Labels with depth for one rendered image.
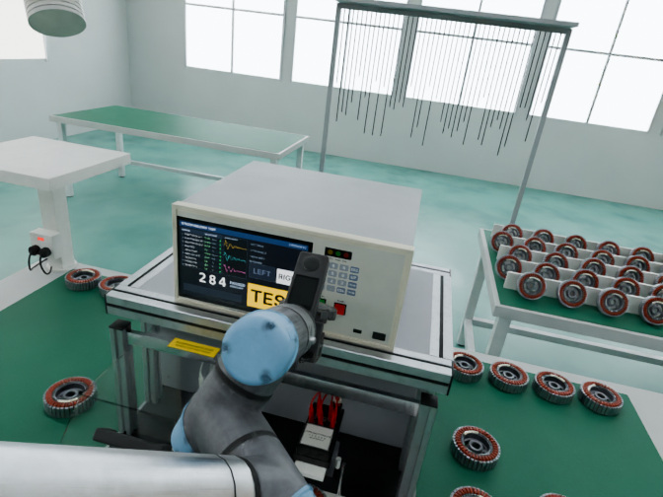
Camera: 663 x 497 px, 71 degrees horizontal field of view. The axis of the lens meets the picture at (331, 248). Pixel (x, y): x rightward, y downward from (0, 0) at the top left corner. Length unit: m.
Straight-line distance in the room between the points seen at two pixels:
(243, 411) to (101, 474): 0.20
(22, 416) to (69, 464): 0.97
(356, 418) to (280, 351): 0.68
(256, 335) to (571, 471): 1.00
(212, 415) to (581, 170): 7.09
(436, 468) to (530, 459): 0.25
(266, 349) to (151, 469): 0.16
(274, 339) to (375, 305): 0.37
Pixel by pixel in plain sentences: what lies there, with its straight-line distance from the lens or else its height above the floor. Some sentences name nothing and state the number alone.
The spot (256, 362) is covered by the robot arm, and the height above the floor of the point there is 1.31.
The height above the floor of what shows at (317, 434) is 0.92.
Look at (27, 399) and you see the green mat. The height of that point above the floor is 0.75.
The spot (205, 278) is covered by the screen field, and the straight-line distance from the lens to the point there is 0.90.
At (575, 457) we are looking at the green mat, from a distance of 1.39.
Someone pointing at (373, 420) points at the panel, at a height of 0.83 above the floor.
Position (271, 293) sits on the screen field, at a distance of 0.86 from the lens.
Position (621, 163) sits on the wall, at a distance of 7.53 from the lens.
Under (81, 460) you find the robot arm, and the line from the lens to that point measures 0.38.
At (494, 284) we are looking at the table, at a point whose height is 0.75.
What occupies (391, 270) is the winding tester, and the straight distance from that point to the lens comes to 0.79.
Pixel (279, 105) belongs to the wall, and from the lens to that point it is 7.41.
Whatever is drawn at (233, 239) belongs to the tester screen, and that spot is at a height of 1.27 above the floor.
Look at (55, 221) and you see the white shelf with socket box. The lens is 1.86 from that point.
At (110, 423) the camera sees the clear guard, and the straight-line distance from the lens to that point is 0.83.
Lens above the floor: 1.62
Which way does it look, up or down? 24 degrees down
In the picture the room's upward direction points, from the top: 7 degrees clockwise
